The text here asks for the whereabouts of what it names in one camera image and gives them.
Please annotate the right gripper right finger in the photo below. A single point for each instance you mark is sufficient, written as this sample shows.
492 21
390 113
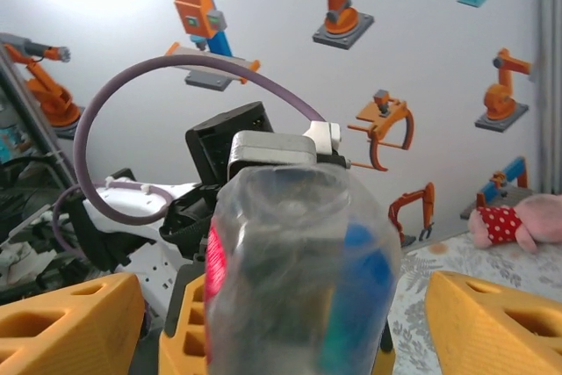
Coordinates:
496 335

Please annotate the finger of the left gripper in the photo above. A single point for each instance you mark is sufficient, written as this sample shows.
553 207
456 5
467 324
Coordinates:
386 340
186 326

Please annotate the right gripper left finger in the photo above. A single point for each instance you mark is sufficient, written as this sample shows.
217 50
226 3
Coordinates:
66 331

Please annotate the red gold label bottle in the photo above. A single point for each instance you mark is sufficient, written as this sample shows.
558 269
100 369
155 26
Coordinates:
285 283

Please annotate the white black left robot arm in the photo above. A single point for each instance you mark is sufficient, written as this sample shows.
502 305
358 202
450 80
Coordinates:
149 256

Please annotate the floral patterned table mat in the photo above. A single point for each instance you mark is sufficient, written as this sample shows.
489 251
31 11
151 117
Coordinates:
461 256

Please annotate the pink pig plush toy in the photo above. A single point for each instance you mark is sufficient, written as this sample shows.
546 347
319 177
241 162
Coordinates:
505 221

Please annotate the orange box robot sticker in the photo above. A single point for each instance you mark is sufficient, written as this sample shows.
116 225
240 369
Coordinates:
193 6

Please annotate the orange claw gripper sticker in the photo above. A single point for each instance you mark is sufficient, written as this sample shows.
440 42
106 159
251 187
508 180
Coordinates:
386 113

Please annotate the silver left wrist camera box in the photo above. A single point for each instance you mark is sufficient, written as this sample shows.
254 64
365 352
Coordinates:
272 151

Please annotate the blue conveyor wall sticker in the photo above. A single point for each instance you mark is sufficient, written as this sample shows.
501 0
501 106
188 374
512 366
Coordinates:
513 173

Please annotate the aluminium frame post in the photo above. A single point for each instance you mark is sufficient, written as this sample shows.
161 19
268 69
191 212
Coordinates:
549 85

